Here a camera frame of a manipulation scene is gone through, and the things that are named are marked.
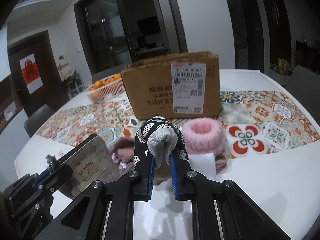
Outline grey chair back left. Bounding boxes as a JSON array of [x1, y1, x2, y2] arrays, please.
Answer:
[[92, 65, 126, 79]]

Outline white fruit basket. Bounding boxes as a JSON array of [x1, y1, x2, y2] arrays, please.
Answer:
[[84, 73, 126, 104]]

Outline red fu door poster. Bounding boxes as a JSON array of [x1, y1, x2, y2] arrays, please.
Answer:
[[20, 54, 43, 94]]

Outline grey chair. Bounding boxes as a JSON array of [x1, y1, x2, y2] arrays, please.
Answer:
[[92, 65, 126, 79], [23, 104, 55, 138], [286, 65, 320, 124]]

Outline grey chair left side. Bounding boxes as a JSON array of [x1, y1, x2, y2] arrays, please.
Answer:
[[23, 104, 55, 138]]

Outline white low cabinet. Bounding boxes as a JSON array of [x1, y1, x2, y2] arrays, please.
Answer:
[[268, 68, 291, 86]]

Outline dark wooden door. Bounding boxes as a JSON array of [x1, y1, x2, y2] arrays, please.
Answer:
[[8, 31, 69, 116]]

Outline grey chair right side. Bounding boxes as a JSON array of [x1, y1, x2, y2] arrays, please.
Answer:
[[286, 65, 320, 124]]

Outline oranges in basket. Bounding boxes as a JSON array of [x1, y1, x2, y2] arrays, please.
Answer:
[[88, 74, 123, 102]]

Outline brown cardboard box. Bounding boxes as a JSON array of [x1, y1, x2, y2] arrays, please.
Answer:
[[121, 51, 222, 120]]

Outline pink fluffy scrunchie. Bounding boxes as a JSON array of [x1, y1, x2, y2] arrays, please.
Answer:
[[182, 118, 226, 156]]

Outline white shoe rack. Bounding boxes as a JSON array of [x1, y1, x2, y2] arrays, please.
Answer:
[[63, 70, 85, 99]]

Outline black sliding glass door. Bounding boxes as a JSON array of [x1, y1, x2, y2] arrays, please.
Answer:
[[74, 0, 188, 75]]

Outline pink fuzzy fabric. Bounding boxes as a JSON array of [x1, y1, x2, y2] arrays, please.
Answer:
[[215, 153, 229, 173]]

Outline white wall intercom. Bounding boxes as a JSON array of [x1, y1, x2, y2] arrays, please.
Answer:
[[58, 54, 68, 67]]

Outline dusty pink knit item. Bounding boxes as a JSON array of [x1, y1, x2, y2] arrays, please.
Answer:
[[107, 137, 135, 164]]

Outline white cloth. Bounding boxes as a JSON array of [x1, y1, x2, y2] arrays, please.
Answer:
[[188, 153, 216, 180]]

